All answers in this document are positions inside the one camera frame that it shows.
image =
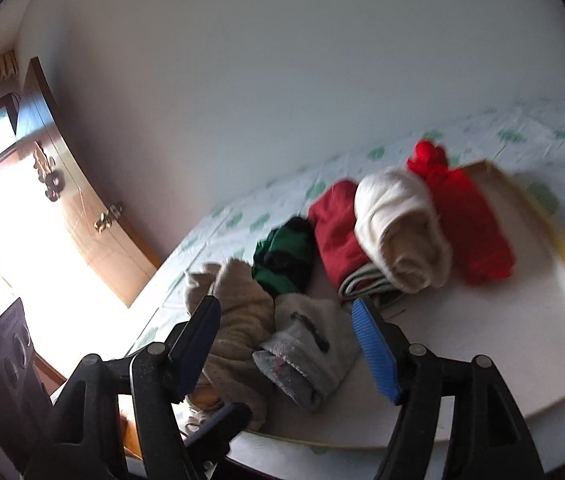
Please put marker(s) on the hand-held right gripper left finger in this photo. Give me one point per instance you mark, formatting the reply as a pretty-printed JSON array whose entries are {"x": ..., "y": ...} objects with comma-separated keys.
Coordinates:
[{"x": 197, "y": 345}]

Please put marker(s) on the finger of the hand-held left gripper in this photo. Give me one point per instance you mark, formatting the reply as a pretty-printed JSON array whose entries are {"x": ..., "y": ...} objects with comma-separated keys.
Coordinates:
[{"x": 220, "y": 420}]

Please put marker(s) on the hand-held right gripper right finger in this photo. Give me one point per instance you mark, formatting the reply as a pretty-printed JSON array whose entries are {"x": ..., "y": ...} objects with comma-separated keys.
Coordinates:
[{"x": 377, "y": 350}]

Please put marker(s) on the beige underwear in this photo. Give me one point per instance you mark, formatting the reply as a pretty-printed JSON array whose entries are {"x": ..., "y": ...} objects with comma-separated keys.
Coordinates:
[{"x": 242, "y": 310}]

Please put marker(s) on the grey underwear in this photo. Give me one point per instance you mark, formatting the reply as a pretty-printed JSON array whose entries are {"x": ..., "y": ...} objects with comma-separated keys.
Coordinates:
[{"x": 307, "y": 345}]

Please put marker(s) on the cream underwear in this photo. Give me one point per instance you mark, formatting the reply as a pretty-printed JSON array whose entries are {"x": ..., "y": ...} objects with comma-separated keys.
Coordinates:
[{"x": 402, "y": 230}]

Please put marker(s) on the green black striped underwear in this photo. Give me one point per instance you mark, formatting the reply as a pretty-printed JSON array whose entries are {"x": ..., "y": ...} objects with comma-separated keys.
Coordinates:
[{"x": 282, "y": 255}]

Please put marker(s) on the pinkish red underwear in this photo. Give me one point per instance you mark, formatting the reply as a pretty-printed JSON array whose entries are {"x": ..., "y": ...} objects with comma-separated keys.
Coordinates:
[{"x": 335, "y": 230}]

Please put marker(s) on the bright red underwear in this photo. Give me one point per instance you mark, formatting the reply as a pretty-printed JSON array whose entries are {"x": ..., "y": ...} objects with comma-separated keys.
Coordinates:
[{"x": 467, "y": 220}]

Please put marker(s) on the wooden door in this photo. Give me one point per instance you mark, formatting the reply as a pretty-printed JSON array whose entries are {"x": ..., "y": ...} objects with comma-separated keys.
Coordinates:
[{"x": 92, "y": 185}]

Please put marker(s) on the gold door ornament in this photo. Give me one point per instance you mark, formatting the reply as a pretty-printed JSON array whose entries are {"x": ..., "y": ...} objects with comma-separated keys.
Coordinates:
[{"x": 48, "y": 172}]

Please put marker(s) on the green printed white bed sheet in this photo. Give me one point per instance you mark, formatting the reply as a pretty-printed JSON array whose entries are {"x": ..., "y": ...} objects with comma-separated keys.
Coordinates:
[{"x": 537, "y": 130}]

